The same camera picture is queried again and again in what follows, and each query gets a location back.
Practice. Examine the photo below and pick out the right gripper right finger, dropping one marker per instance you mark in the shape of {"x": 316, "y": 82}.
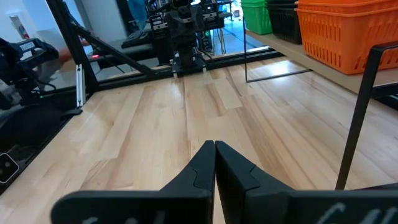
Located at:
{"x": 248, "y": 202}

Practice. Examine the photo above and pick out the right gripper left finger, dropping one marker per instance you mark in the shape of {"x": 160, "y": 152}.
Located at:
{"x": 186, "y": 205}

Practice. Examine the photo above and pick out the green plastic slotted basket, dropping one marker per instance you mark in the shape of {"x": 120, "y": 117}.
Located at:
{"x": 253, "y": 1}
{"x": 256, "y": 18}

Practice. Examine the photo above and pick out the black plastic slotted basket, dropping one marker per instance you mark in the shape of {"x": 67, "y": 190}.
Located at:
{"x": 284, "y": 25}
{"x": 280, "y": 2}

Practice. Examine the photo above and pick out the orange plastic slotted basket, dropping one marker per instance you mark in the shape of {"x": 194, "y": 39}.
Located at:
{"x": 342, "y": 4}
{"x": 357, "y": 34}

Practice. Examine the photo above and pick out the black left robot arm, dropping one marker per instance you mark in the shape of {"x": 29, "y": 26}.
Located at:
{"x": 186, "y": 53}

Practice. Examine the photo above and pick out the wooden shelf with black legs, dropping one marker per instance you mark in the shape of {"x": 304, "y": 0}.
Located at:
{"x": 311, "y": 60}

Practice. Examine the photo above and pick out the person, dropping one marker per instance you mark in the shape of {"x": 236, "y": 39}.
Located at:
{"x": 138, "y": 14}

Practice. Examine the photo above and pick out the black keyboard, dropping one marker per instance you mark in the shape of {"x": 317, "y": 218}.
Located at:
{"x": 136, "y": 38}

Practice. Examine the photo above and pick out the person's hand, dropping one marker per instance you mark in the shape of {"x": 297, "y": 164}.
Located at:
{"x": 66, "y": 55}

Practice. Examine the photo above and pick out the black aluminium rig frame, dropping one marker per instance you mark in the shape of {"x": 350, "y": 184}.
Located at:
{"x": 74, "y": 46}

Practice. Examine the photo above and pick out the silver aluminium post bracket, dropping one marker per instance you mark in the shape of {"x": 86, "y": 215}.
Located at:
{"x": 80, "y": 87}

